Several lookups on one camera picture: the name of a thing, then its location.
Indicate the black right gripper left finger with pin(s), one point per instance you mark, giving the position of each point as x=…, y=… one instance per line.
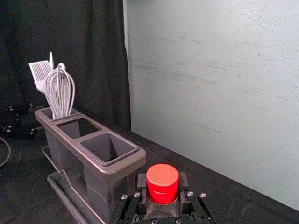
x=136, y=200

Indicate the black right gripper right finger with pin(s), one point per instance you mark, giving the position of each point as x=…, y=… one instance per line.
x=189, y=200

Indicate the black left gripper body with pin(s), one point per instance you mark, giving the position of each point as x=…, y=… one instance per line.
x=21, y=122

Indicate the red capped bottle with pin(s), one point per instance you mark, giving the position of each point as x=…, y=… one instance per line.
x=162, y=184

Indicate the black table cloth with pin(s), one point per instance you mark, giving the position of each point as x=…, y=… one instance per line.
x=233, y=200

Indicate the pale grey whisk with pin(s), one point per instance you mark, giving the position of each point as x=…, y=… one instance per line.
x=61, y=93

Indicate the pale grey slotted spatula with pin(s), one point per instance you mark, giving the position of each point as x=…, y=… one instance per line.
x=40, y=73

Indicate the grey three-compartment utensil holder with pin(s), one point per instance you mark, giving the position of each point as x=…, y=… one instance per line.
x=93, y=161

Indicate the pale grey pointed utensil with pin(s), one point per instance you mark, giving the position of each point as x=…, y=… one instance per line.
x=51, y=59

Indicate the black curtain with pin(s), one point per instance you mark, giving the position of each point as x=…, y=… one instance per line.
x=70, y=58

